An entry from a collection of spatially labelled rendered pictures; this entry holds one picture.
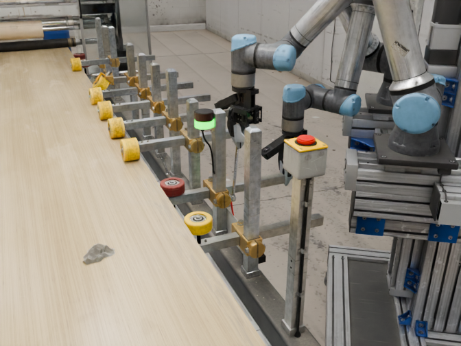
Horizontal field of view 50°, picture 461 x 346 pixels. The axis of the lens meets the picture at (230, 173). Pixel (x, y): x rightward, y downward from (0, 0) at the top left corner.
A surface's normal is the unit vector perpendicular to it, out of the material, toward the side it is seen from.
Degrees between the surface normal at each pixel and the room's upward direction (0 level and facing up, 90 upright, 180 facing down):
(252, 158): 90
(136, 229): 0
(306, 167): 90
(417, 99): 97
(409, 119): 97
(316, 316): 0
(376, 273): 0
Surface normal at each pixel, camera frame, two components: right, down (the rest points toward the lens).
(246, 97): -0.73, 0.29
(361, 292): 0.00, -0.91
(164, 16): 0.33, 0.40
